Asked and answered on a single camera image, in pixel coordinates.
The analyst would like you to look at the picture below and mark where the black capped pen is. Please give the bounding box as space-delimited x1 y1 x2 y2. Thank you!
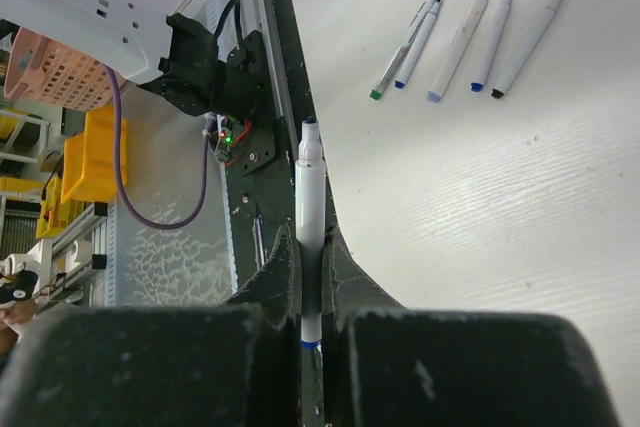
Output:
491 0 562 99

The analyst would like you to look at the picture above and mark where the yellow plastic bin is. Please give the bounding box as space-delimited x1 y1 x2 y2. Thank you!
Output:
61 104 117 203

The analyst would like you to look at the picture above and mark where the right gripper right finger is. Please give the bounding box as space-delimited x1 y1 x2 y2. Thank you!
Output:
322 228 619 426

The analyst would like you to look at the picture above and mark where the green-tipped white pen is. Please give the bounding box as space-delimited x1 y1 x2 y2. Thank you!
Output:
369 2 429 100

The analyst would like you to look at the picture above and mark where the dark blue capped pen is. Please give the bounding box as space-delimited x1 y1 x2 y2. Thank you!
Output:
394 0 442 89

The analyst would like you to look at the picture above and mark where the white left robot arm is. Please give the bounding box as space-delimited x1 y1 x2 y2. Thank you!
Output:
1 0 262 119

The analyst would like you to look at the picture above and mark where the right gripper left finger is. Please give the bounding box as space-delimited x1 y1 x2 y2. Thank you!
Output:
1 225 300 426

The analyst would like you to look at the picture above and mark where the navy capped pen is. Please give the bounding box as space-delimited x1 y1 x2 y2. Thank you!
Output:
295 117 326 350

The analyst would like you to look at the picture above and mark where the pink plastic basket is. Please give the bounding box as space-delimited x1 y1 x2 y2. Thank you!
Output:
4 27 112 112

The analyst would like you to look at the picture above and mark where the lavender capped pen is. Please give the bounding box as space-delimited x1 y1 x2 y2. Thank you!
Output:
426 0 488 103

